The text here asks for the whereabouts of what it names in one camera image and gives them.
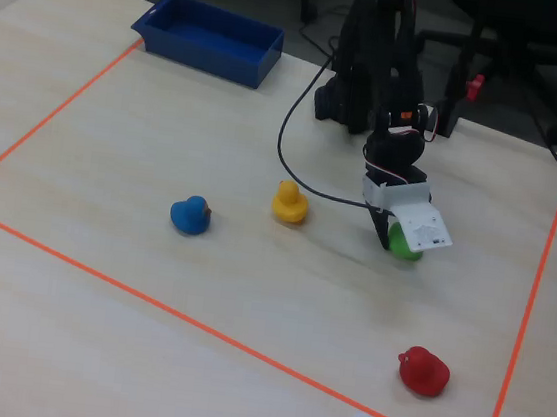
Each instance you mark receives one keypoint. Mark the orange tape strip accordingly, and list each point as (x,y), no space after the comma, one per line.
(216,333)
(529,312)
(49,120)

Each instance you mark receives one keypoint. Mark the red rubber duck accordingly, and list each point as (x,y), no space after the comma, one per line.
(423,373)

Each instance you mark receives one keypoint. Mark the green rubber duck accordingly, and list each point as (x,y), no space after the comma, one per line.
(399,250)

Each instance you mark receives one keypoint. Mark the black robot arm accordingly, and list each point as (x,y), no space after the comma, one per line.
(369,78)

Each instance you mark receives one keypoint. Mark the black clamp with red knob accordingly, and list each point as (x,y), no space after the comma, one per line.
(475,87)

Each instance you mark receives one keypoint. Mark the black office chair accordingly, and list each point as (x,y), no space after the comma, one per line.
(531,21)

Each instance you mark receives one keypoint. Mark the yellow rubber duck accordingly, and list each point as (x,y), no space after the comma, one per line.
(288,207)

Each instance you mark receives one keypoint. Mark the blue rubber duck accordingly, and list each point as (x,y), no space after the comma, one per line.
(189,216)

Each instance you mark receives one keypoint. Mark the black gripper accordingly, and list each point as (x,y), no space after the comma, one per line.
(381,226)

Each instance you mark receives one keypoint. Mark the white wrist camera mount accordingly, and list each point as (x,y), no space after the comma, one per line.
(422,225)

